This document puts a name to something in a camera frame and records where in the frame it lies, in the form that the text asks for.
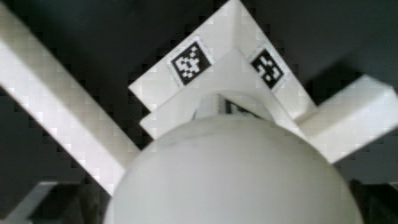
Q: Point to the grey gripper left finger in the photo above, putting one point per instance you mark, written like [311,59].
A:
[60,203]

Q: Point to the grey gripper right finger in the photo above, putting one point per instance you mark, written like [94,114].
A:
[376,201]

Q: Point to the white lamp bulb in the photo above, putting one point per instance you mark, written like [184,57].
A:
[231,172]

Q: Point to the white lamp base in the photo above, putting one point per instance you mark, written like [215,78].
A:
[223,60]

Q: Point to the white frame wall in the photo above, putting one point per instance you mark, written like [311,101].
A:
[350,119]

